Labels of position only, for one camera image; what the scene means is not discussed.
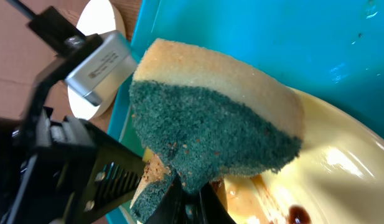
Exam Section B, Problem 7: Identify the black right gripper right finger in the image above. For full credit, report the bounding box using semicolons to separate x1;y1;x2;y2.
197;183;236;224

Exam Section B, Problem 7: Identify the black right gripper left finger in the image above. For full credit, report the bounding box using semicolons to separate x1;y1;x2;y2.
145;177;184;224

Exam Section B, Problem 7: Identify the teal plastic tray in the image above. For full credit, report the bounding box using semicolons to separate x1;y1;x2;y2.
105;0;384;224

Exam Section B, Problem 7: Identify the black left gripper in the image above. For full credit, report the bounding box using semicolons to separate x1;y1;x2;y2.
0;34;146;223

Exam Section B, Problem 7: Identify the green yellow sponge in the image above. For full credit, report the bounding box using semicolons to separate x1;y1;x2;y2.
129;39;305;222

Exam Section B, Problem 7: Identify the yellow plate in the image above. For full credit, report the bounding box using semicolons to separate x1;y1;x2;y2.
209;90;384;223

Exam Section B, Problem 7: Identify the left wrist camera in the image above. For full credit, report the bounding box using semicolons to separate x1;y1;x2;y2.
65;30;138;106

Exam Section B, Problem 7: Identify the white plate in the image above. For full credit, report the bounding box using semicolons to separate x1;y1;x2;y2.
68;0;126;120

